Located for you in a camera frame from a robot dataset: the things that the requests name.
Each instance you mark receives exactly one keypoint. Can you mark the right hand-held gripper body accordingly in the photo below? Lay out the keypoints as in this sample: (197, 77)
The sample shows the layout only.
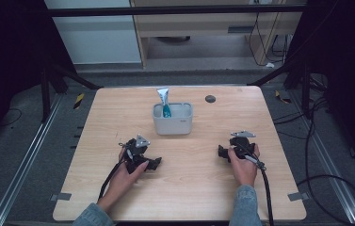
(242, 146)

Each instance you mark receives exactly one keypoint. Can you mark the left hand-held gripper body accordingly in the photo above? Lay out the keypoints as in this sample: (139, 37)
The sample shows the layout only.
(136, 153)

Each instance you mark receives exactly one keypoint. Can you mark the grey plastic storage box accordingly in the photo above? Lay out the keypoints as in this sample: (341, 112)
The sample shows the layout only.
(173, 121)

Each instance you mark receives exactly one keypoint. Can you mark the white and teal toothpaste tube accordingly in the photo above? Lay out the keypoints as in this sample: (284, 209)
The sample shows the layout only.
(164, 102)

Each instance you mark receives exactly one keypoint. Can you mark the person's right hand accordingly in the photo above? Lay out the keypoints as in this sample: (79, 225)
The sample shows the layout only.
(243, 171)

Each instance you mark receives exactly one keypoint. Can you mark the person's left hand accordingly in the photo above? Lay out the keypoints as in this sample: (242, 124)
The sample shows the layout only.
(123, 182)

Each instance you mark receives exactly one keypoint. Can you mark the round grey table grommet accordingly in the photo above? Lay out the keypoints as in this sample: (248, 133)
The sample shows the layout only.
(210, 99)

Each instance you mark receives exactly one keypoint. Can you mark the yellow and black tape strip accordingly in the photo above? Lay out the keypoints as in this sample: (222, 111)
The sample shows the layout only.
(78, 100)
(282, 97)

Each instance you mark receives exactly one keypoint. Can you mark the grey tape strip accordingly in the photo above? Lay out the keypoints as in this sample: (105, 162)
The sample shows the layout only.
(298, 196)
(61, 196)

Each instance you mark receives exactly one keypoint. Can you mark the black metal stand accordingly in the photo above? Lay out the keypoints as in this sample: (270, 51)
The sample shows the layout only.
(52, 84)
(294, 78)

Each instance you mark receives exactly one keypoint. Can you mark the white plug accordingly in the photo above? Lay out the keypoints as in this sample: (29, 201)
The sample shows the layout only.
(269, 65)

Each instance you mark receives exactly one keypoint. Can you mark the white cabinet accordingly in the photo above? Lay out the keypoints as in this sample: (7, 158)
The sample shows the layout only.
(96, 34)

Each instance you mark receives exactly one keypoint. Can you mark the wooden desk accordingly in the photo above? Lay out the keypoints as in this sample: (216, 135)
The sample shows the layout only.
(197, 26)

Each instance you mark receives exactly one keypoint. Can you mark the black curtain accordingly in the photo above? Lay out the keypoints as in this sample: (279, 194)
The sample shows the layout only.
(344, 62)
(8, 56)

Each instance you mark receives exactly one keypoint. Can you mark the aluminium floor rail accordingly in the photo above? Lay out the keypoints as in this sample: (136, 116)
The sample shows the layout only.
(329, 157)
(24, 157)

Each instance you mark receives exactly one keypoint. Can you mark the black horizontal frame bar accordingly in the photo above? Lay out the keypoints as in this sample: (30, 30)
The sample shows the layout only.
(165, 11)

